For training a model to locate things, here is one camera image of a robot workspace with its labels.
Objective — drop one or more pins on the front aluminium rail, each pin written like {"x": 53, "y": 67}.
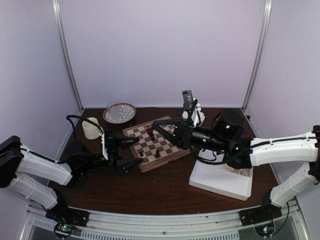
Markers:
{"x": 225, "y": 225}

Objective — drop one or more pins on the white foam tray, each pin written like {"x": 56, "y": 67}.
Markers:
{"x": 216, "y": 179}

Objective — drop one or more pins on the wooden chess board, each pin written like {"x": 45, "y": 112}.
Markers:
{"x": 168, "y": 151}

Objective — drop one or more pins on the light chess pieces pile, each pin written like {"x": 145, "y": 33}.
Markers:
{"x": 242, "y": 172}

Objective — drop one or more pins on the clear drinking glass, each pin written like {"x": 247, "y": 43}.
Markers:
{"x": 114, "y": 109}

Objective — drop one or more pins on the left aluminium frame post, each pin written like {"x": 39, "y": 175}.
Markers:
{"x": 65, "y": 53}

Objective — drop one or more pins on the cream ribbed mug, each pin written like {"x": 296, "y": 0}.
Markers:
{"x": 91, "y": 132}

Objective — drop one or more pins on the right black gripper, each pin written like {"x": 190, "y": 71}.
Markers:
{"x": 175, "y": 137}

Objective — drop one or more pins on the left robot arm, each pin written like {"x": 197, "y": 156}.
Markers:
{"x": 19, "y": 165}

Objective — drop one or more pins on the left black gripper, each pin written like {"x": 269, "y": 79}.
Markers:
{"x": 112, "y": 152}

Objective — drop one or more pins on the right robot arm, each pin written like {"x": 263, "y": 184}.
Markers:
{"x": 225, "y": 137}

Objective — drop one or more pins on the right aluminium frame post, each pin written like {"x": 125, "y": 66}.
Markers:
{"x": 264, "y": 30}

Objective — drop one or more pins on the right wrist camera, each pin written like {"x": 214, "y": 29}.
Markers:
{"x": 188, "y": 101}

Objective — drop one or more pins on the dark chess piece tall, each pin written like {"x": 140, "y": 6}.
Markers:
{"x": 152, "y": 136}

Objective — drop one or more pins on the patterned ceramic plate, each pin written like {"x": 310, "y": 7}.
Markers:
{"x": 128, "y": 112}

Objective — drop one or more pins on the aluminium frame post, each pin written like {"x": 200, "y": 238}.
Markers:
{"x": 264, "y": 30}
{"x": 65, "y": 53}

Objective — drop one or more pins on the white fluted bowl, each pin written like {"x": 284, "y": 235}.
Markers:
{"x": 197, "y": 117}

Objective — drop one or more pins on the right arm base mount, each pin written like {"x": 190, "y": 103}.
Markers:
{"x": 262, "y": 218}

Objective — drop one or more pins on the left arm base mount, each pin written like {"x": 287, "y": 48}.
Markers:
{"x": 67, "y": 222}

